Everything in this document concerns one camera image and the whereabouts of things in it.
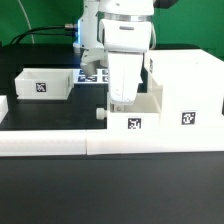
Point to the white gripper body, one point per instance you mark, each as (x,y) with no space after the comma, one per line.
(124,43)

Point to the white front fence left piece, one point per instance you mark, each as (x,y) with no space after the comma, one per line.
(42,143)

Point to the white front drawer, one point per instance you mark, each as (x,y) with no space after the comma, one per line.
(142,115)

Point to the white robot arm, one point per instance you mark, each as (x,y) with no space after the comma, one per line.
(88,42)

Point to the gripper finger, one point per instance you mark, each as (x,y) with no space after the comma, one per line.
(117,108)

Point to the white drawer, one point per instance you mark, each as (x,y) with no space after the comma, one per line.
(44,84)
(142,115)

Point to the white marker sheet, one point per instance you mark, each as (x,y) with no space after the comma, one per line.
(101,77)

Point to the white front fence right piece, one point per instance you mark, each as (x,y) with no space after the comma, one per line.
(160,140)

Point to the white fence piece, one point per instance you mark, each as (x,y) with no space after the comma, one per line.
(42,143)
(3,107)
(160,140)

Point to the white drawer cabinet box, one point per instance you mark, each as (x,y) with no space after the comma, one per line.
(189,87)

